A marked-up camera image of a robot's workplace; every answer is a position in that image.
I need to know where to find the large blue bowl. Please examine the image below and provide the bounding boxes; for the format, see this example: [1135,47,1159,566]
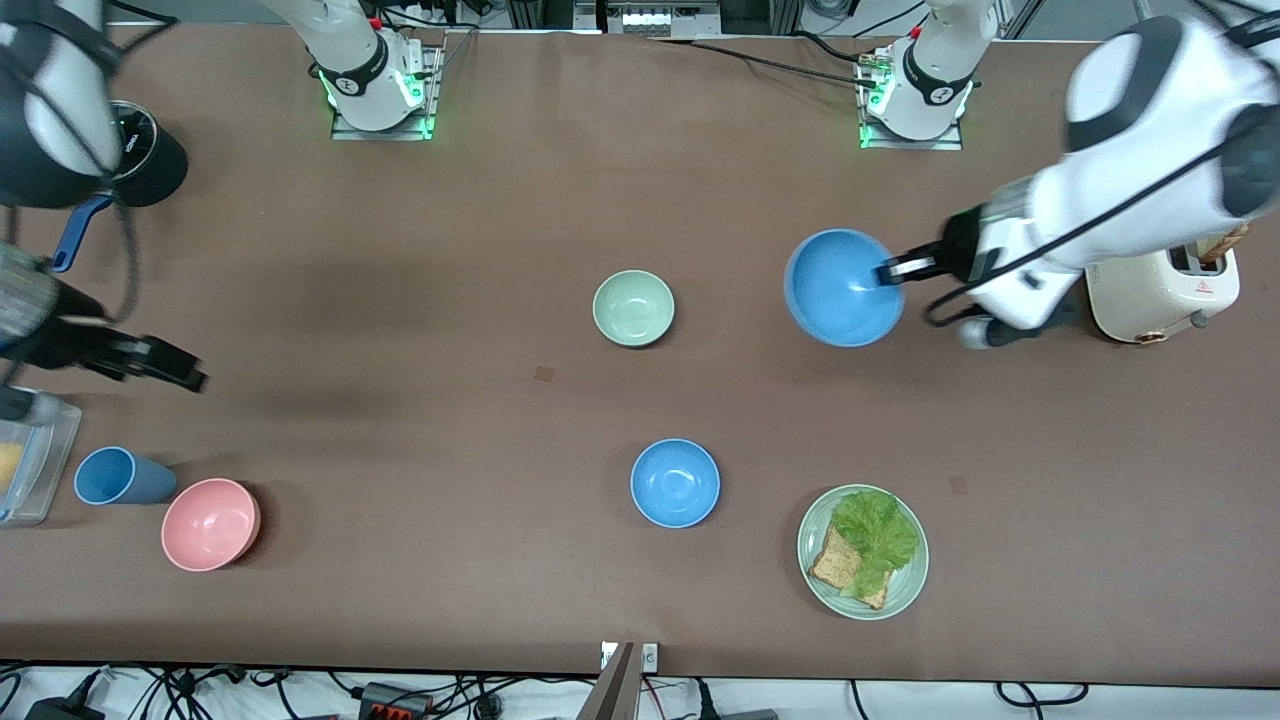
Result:
[783,228,907,349]

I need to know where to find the pink bowl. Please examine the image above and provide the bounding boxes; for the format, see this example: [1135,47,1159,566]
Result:
[161,478,263,573]

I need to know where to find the pale green bowl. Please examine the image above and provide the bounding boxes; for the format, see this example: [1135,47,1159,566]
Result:
[592,269,676,349]

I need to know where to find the small blue bowl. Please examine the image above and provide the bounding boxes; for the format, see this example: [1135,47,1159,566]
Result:
[630,438,721,529]

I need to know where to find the blue cup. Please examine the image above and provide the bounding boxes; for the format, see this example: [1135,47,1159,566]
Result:
[74,446,179,506]

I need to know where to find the clear plastic container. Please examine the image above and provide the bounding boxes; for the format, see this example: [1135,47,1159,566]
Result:
[0,388,83,528]

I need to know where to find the white toaster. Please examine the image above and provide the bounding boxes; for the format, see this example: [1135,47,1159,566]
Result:
[1085,240,1242,346]

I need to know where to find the clear lid with blue knob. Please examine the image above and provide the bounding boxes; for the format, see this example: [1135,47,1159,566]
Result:
[108,100,161,186]

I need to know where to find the brown seeded bread slice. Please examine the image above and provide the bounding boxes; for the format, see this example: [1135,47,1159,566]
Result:
[808,525,891,611]
[1197,224,1251,265]

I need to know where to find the green lettuce leaf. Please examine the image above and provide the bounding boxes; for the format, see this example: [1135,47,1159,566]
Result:
[832,489,920,601]

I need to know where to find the pale green plate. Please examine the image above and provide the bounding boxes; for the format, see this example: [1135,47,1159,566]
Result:
[796,484,930,621]

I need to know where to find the black power adapter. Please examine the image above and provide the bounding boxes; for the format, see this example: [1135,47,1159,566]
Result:
[25,695,106,720]

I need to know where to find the grey equipment box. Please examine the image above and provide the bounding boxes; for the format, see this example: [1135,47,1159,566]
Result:
[600,0,691,36]

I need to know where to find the black orange power strip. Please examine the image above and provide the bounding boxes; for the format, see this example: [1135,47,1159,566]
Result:
[358,682,436,720]

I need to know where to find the grey metal bar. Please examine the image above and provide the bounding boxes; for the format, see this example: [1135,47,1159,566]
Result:
[575,642,641,720]

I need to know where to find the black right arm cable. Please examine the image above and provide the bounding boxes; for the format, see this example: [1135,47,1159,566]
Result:
[0,0,181,331]

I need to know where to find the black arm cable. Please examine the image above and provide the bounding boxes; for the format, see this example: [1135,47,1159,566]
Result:
[0,0,181,331]
[922,95,1280,329]

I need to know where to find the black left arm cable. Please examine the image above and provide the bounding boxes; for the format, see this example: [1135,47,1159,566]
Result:
[922,95,1280,329]

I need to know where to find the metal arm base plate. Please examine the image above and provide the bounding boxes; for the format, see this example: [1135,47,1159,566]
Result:
[330,40,446,141]
[858,45,966,151]

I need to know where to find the black pot with blue handle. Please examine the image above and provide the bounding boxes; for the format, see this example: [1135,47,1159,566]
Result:
[52,98,189,273]

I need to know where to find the black cable on table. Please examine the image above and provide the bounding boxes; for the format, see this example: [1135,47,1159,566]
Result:
[645,35,881,91]

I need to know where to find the black looped floor cable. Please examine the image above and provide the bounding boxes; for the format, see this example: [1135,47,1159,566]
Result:
[995,682,1091,709]

